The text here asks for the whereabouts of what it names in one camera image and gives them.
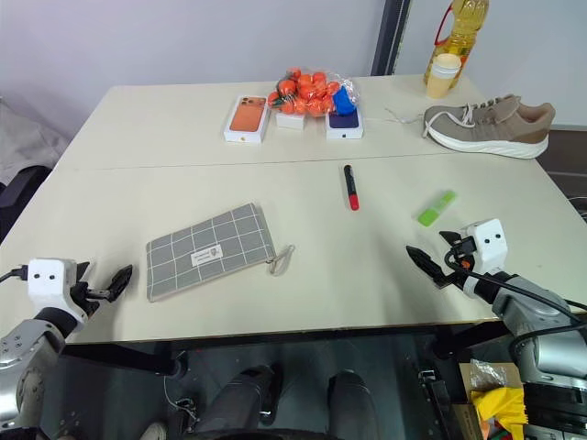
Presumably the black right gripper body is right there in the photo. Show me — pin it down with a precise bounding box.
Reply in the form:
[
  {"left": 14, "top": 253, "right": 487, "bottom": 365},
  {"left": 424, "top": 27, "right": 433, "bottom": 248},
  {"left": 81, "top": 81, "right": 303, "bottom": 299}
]
[{"left": 441, "top": 236, "right": 478, "bottom": 287}]

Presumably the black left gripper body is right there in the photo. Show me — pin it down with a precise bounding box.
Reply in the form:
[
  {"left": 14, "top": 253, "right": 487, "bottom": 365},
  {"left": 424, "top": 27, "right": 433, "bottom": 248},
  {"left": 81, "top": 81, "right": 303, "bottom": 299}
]
[{"left": 70, "top": 273, "right": 102, "bottom": 319}]

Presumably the grey checked pencil pouch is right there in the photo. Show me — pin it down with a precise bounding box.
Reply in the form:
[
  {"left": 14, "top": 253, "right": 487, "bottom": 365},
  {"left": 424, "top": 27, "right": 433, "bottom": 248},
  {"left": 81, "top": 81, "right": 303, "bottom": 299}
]
[{"left": 145, "top": 202, "right": 296, "bottom": 304}]

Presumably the green highlighter pen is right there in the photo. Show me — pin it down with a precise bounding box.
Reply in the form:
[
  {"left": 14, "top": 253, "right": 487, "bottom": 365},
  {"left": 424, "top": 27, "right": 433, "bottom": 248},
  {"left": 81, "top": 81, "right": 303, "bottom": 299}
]
[{"left": 416, "top": 189, "right": 459, "bottom": 226}]

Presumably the black office chair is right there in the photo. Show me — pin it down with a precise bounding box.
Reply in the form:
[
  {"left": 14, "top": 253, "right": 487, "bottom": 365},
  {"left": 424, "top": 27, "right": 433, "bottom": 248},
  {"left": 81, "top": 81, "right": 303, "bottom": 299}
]
[{"left": 0, "top": 164, "right": 52, "bottom": 244}]

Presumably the black marker with red cap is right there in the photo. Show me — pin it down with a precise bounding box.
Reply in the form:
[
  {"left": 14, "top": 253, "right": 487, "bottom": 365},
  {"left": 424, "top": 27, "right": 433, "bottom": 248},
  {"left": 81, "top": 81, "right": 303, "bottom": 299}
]
[{"left": 343, "top": 163, "right": 361, "bottom": 212}]

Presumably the beige sneaker with white sole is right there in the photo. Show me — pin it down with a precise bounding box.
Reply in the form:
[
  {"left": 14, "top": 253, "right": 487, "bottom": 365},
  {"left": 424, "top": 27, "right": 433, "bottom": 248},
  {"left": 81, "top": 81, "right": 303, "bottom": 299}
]
[{"left": 421, "top": 93, "right": 557, "bottom": 160}]

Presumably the brown wooden cabinet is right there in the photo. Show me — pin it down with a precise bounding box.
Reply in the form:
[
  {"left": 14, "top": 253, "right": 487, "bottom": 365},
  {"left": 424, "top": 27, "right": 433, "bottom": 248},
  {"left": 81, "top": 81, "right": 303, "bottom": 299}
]
[{"left": 544, "top": 123, "right": 587, "bottom": 205}]

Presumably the yellow plastic bag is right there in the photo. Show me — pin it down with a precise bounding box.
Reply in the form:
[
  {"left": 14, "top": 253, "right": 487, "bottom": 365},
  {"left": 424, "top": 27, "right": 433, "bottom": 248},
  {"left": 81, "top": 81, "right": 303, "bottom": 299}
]
[{"left": 471, "top": 384, "right": 529, "bottom": 440}]

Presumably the brown cardboard box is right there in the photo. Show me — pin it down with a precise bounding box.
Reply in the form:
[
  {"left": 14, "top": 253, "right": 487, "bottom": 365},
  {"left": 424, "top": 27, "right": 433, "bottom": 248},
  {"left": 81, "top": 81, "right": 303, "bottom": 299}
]
[{"left": 450, "top": 360, "right": 525, "bottom": 440}]

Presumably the grey cloth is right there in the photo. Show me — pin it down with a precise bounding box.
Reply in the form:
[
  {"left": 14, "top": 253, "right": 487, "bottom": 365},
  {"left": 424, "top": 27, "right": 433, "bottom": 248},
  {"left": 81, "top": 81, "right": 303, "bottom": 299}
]
[{"left": 0, "top": 94, "right": 71, "bottom": 185}]

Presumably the white shoe tip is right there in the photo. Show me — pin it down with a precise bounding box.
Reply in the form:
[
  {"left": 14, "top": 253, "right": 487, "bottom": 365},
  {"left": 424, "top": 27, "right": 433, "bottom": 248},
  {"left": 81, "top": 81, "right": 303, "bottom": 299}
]
[{"left": 138, "top": 421, "right": 169, "bottom": 440}]

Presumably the purple phone box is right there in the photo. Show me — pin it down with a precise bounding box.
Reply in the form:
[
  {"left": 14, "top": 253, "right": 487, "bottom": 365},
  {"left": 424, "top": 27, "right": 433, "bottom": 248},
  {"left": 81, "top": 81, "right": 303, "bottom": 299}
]
[{"left": 325, "top": 105, "right": 366, "bottom": 141}]

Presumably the dark rounded leg shape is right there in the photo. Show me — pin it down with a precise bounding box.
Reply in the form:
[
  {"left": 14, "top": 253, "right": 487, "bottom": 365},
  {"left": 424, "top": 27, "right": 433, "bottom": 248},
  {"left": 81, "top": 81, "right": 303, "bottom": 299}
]
[
  {"left": 327, "top": 369, "right": 375, "bottom": 437},
  {"left": 195, "top": 363, "right": 283, "bottom": 437}
]

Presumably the cream paper cup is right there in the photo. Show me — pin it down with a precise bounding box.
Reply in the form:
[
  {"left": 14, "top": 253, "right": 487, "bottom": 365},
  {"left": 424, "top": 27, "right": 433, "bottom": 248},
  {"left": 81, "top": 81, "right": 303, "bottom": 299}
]
[{"left": 426, "top": 52, "right": 462, "bottom": 99}]

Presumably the black electronic equipment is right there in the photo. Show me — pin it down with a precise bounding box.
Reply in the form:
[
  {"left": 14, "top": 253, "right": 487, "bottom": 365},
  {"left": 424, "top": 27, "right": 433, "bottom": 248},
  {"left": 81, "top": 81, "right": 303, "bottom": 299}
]
[{"left": 521, "top": 379, "right": 587, "bottom": 440}]

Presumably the blue object in bag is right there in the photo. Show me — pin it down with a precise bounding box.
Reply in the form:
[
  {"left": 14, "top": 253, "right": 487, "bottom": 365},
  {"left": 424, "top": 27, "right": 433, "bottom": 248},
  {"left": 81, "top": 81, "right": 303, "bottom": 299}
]
[{"left": 331, "top": 86, "right": 357, "bottom": 117}]

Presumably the small white box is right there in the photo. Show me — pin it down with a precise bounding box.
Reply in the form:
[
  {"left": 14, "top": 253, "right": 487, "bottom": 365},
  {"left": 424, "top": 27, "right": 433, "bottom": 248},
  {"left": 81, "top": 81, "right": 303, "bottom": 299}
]
[{"left": 274, "top": 111, "right": 307, "bottom": 131}]

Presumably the clear bag of oranges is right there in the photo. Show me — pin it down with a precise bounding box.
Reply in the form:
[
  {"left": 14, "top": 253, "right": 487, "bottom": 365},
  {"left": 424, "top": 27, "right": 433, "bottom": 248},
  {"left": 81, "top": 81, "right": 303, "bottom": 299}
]
[{"left": 266, "top": 67, "right": 360, "bottom": 118}]

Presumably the yellow cooking oil bottle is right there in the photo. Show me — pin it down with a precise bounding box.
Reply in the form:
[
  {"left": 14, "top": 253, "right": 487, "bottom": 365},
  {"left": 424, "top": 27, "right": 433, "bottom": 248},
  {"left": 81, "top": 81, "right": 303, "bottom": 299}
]
[{"left": 423, "top": 0, "right": 490, "bottom": 89}]

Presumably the orange phone box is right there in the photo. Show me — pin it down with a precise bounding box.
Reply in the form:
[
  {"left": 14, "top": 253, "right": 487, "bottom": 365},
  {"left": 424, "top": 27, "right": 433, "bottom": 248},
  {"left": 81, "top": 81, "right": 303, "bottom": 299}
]
[{"left": 222, "top": 93, "right": 270, "bottom": 145}]

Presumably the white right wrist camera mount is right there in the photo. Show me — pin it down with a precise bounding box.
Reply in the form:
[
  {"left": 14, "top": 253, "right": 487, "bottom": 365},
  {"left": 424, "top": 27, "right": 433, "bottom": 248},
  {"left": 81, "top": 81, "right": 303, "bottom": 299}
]
[{"left": 460, "top": 218, "right": 510, "bottom": 277}]

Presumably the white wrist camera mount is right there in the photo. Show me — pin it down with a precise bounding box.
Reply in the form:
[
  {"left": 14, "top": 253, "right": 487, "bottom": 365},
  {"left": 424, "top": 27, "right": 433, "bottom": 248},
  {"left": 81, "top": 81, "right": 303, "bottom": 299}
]
[
  {"left": 460, "top": 218, "right": 510, "bottom": 277},
  {"left": 26, "top": 258, "right": 89, "bottom": 322}
]

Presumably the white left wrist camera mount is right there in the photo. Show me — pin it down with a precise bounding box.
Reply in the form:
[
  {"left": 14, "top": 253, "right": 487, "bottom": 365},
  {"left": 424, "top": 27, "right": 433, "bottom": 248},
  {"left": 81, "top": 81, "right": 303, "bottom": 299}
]
[{"left": 26, "top": 258, "right": 89, "bottom": 322}]

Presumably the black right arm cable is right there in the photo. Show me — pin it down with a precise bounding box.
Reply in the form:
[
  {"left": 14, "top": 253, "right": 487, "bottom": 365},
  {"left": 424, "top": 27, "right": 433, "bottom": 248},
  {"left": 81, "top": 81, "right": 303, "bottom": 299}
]
[{"left": 465, "top": 269, "right": 587, "bottom": 354}]

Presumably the black table frame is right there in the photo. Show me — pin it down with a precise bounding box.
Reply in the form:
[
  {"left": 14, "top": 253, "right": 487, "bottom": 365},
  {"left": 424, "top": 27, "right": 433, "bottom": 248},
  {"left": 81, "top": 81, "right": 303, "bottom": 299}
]
[{"left": 62, "top": 320, "right": 510, "bottom": 377}]

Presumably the dark vertical door frame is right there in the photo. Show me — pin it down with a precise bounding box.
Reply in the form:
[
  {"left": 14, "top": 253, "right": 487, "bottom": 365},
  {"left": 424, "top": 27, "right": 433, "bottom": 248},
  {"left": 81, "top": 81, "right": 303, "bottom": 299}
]
[{"left": 370, "top": 0, "right": 413, "bottom": 77}]

